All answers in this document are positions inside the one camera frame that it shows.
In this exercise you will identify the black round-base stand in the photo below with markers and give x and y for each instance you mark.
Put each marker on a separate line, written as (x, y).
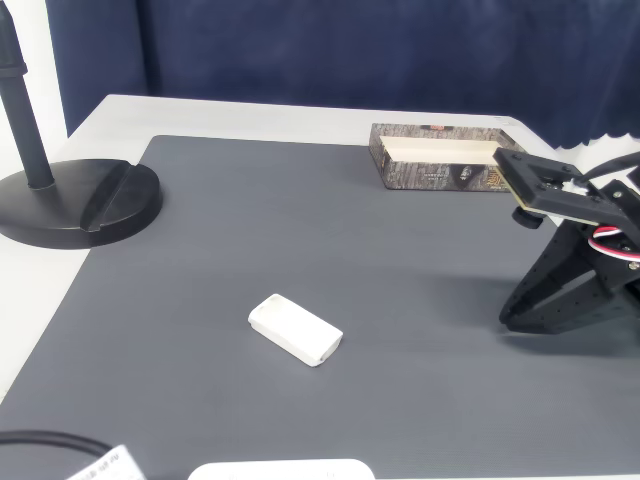
(60, 205)

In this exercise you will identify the white rounded flat device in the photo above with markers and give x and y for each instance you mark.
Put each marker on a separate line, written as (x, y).
(280, 471)

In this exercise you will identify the grey table mat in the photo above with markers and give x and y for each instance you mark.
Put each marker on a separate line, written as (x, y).
(300, 240)

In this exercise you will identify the dark blue curtain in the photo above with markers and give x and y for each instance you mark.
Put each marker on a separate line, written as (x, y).
(325, 50)

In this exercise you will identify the small white rectangular block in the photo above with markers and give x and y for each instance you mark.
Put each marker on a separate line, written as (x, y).
(295, 330)

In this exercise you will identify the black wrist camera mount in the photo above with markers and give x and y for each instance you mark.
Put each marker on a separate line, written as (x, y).
(540, 185)

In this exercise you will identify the patterned open cardboard box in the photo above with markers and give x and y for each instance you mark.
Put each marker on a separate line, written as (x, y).
(425, 177)

